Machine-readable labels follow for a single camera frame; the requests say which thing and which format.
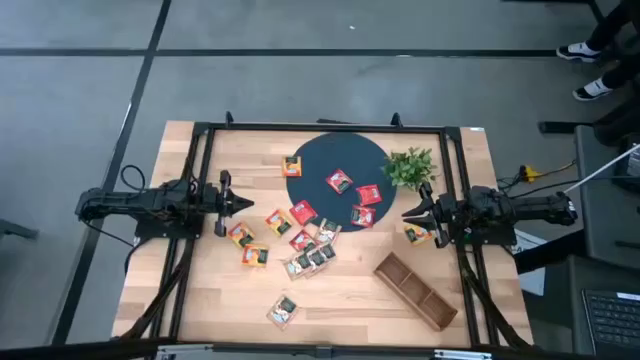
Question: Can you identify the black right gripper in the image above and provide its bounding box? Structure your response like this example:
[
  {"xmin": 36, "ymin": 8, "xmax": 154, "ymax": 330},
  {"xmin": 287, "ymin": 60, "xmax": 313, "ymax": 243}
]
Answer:
[{"xmin": 401, "ymin": 181, "xmax": 464, "ymax": 250}]

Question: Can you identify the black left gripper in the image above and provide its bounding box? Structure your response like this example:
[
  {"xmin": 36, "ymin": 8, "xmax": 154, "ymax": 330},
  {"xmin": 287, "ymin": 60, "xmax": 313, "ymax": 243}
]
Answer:
[{"xmin": 202, "ymin": 169, "xmax": 256, "ymax": 238}]

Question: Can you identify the round dark blue woven mat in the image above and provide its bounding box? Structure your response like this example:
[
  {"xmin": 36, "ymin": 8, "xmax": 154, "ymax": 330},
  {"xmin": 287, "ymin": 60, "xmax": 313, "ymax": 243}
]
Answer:
[{"xmin": 285, "ymin": 131, "xmax": 399, "ymax": 233}]

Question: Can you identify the green plant in white pot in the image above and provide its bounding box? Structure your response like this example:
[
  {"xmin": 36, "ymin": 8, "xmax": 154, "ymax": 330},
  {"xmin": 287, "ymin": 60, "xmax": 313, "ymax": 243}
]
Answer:
[{"xmin": 382, "ymin": 146, "xmax": 439, "ymax": 193}]

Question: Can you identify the wooden compartment tray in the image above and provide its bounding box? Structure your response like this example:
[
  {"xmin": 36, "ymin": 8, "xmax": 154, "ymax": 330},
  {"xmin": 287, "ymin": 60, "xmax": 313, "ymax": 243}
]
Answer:
[{"xmin": 373, "ymin": 251, "xmax": 459, "ymax": 332}]

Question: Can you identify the white paper sheet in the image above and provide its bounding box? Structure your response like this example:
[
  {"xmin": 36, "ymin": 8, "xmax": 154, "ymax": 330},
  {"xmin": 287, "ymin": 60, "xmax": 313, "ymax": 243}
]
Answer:
[{"xmin": 513, "ymin": 228, "xmax": 547, "ymax": 297}]

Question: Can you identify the black floor foot bar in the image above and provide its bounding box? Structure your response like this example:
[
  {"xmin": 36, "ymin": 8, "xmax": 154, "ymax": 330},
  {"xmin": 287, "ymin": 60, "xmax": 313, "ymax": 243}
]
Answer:
[{"xmin": 537, "ymin": 120, "xmax": 577, "ymax": 135}]

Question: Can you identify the dark grey desk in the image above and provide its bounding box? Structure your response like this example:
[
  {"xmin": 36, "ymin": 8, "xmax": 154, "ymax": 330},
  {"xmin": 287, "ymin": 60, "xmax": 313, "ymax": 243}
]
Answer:
[{"xmin": 567, "ymin": 254, "xmax": 640, "ymax": 360}]

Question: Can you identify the person's white black shoe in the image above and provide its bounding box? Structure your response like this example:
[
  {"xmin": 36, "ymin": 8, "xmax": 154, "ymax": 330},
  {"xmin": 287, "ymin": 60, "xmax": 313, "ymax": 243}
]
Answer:
[
  {"xmin": 572, "ymin": 77, "xmax": 615, "ymax": 103},
  {"xmin": 555, "ymin": 41, "xmax": 603, "ymax": 64}
]

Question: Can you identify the black device with label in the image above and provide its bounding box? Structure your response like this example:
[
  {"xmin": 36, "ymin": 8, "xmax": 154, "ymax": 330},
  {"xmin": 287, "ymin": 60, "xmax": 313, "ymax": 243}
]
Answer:
[{"xmin": 613, "ymin": 133, "xmax": 640, "ymax": 194}]

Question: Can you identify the black office chair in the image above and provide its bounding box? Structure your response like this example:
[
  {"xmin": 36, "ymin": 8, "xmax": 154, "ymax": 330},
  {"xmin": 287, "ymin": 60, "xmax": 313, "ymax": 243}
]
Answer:
[{"xmin": 592, "ymin": 74, "xmax": 640, "ymax": 149}]

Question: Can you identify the black laptop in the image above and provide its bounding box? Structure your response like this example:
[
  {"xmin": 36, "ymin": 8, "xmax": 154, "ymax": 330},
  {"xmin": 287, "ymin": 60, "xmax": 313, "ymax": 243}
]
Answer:
[{"xmin": 581, "ymin": 288, "xmax": 640, "ymax": 354}]

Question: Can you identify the black overhead crossbeam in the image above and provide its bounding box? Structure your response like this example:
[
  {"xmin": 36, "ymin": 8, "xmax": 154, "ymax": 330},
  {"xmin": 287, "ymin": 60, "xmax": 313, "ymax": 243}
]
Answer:
[{"xmin": 0, "ymin": 337, "xmax": 640, "ymax": 360}]

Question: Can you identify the grey furniture foot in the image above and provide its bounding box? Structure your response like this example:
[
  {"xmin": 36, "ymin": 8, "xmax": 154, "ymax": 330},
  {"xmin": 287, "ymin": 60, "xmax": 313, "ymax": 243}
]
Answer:
[{"xmin": 0, "ymin": 218, "xmax": 40, "ymax": 240}]

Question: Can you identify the person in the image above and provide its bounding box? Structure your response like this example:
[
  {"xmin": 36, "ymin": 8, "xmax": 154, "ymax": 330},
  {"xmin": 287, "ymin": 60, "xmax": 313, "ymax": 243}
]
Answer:
[{"xmin": 587, "ymin": 0, "xmax": 640, "ymax": 91}]

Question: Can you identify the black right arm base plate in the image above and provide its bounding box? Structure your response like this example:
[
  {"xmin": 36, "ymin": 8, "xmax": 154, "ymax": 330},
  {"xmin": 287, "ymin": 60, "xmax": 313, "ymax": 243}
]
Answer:
[{"xmin": 447, "ymin": 204, "xmax": 519, "ymax": 247}]

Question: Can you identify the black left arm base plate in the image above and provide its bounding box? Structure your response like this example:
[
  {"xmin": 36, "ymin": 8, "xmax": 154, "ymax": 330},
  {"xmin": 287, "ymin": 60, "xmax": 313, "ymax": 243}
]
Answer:
[{"xmin": 133, "ymin": 199, "xmax": 206, "ymax": 240}]

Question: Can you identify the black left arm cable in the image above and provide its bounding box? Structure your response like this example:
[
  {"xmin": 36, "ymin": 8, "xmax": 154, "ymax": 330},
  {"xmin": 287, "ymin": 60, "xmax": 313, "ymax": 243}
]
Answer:
[{"xmin": 119, "ymin": 164, "xmax": 147, "ymax": 194}]

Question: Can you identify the yellow power cord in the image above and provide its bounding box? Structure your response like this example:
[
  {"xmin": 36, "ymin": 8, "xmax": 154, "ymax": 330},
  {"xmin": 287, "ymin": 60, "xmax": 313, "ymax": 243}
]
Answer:
[{"xmin": 518, "ymin": 159, "xmax": 577, "ymax": 184}]

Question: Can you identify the black power cable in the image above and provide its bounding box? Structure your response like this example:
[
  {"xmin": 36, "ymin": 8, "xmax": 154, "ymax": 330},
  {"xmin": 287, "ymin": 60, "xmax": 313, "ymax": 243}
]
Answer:
[{"xmin": 497, "ymin": 174, "xmax": 621, "ymax": 200}]

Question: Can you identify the white cable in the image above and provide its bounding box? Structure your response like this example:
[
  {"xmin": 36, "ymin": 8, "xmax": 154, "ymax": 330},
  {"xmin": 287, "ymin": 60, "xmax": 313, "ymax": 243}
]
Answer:
[{"xmin": 563, "ymin": 143, "xmax": 640, "ymax": 195}]

